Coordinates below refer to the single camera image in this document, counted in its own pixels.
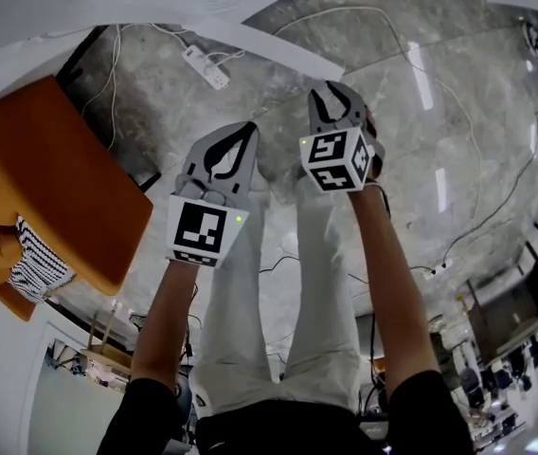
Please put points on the wooden stool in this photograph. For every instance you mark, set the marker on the wooden stool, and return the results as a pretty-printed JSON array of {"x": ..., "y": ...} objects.
[{"x": 103, "y": 353}]

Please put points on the orange sofa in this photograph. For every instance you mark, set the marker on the orange sofa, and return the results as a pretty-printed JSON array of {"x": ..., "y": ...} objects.
[{"x": 60, "y": 183}]

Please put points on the black white striped blanket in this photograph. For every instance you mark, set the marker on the black white striped blanket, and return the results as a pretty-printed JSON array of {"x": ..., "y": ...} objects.
[{"x": 37, "y": 263}]

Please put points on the person's light trousers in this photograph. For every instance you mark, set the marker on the person's light trousers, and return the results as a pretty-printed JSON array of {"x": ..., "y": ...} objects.
[{"x": 316, "y": 301}]

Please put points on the person's left forearm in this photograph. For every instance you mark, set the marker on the person's left forearm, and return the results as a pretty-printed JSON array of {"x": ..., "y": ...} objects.
[{"x": 165, "y": 325}]

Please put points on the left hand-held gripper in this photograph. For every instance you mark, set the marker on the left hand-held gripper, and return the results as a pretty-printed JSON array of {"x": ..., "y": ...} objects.
[{"x": 198, "y": 230}]

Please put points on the person's right forearm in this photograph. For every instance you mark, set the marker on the person's right forearm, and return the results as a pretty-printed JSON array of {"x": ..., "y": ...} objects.
[{"x": 392, "y": 292}]

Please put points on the person's black shirt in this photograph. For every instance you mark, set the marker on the person's black shirt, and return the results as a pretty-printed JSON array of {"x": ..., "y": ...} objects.
[{"x": 288, "y": 429}]

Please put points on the white power strip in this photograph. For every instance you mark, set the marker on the white power strip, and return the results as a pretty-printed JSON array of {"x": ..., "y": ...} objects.
[
  {"x": 205, "y": 67},
  {"x": 437, "y": 269}
]

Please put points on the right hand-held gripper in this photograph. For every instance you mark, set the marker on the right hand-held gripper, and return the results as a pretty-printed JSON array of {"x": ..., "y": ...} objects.
[{"x": 333, "y": 159}]

